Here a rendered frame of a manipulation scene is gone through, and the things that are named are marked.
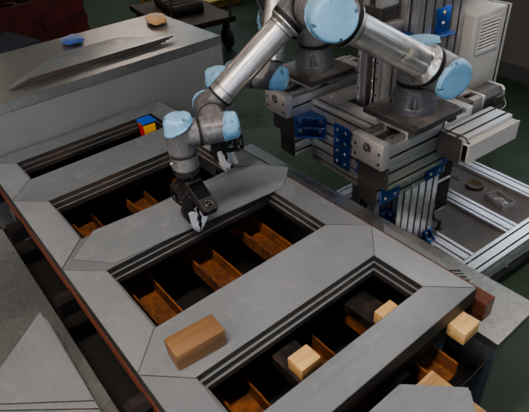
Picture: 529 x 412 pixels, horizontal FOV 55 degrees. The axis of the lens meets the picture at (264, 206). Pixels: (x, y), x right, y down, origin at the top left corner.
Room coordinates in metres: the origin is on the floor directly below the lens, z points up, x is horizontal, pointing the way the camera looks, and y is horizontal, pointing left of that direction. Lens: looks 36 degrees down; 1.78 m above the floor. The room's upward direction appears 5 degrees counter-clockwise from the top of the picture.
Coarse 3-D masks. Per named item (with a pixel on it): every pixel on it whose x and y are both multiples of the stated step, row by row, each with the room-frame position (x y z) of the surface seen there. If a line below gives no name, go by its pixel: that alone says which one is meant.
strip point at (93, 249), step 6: (90, 240) 1.15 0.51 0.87; (96, 240) 1.15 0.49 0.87; (84, 246) 1.13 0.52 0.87; (90, 246) 1.13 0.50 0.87; (96, 246) 1.12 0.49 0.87; (102, 246) 1.12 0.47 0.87; (78, 252) 1.10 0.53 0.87; (84, 252) 1.10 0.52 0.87; (90, 252) 1.10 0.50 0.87; (96, 252) 1.10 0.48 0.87; (102, 252) 1.10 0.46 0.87; (108, 252) 1.09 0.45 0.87; (78, 258) 1.08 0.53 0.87; (84, 258) 1.07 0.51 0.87; (90, 258) 1.07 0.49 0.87; (96, 258) 1.07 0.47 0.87; (102, 258) 1.07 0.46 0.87; (108, 258) 1.07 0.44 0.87
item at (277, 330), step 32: (128, 128) 1.91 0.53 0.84; (32, 160) 1.68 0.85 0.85; (160, 160) 1.61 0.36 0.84; (96, 192) 1.46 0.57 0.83; (224, 224) 1.23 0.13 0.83; (320, 224) 1.15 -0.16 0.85; (160, 256) 1.10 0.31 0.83; (352, 288) 0.92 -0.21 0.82; (416, 288) 0.88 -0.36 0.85; (96, 320) 0.87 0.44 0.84; (288, 320) 0.81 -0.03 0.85; (448, 320) 0.78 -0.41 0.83; (256, 352) 0.74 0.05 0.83
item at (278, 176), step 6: (258, 168) 1.47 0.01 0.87; (264, 168) 1.46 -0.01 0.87; (270, 168) 1.46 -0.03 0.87; (276, 168) 1.46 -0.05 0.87; (270, 174) 1.42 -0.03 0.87; (276, 174) 1.42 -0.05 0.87; (282, 174) 1.42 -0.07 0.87; (276, 180) 1.39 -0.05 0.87; (282, 180) 1.38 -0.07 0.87; (282, 186) 1.35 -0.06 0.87
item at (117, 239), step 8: (112, 224) 1.22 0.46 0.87; (120, 224) 1.22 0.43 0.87; (96, 232) 1.19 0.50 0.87; (104, 232) 1.18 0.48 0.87; (112, 232) 1.18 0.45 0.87; (120, 232) 1.18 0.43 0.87; (128, 232) 1.17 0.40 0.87; (104, 240) 1.15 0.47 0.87; (112, 240) 1.14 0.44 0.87; (120, 240) 1.14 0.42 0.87; (128, 240) 1.14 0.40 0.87; (112, 248) 1.11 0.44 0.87; (120, 248) 1.11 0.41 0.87; (128, 248) 1.10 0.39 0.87; (136, 248) 1.10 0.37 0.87; (112, 256) 1.07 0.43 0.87; (120, 256) 1.07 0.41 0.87; (128, 256) 1.07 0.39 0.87
